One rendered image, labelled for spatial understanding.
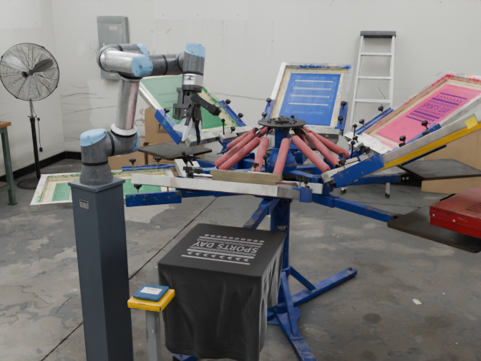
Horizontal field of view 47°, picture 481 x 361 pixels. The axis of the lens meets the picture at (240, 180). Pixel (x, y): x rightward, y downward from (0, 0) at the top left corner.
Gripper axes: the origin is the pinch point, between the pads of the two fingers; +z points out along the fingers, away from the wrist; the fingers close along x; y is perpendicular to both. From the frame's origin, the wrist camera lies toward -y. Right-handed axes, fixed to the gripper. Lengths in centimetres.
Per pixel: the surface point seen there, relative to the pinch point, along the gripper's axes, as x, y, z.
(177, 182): -12.2, 9.8, 14.0
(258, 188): -12.3, -22.3, 13.8
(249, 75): -462, 114, -115
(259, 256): -45, -17, 43
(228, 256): -42, -4, 44
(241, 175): -72, 2, 9
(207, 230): -66, 15, 36
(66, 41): -450, 363, -150
